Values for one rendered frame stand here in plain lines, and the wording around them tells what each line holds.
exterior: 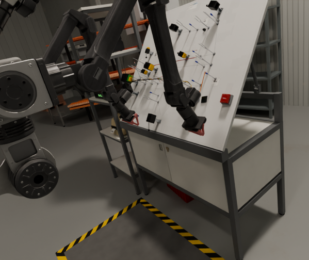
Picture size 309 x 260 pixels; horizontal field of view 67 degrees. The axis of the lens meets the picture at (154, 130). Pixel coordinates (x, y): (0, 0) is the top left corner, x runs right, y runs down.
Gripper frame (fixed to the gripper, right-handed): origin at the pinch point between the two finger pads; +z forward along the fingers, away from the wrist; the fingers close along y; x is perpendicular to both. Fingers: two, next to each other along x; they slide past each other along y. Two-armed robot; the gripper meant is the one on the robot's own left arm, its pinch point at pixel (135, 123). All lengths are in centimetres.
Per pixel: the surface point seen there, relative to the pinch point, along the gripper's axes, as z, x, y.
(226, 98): 7, -31, -46
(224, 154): 25, -7, -50
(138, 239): 87, 58, 23
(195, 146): 23.6, -6.9, -31.1
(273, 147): 65, -41, -55
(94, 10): -51, -69, 73
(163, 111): 18.4, -26.1, 7.2
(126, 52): -8, -69, 70
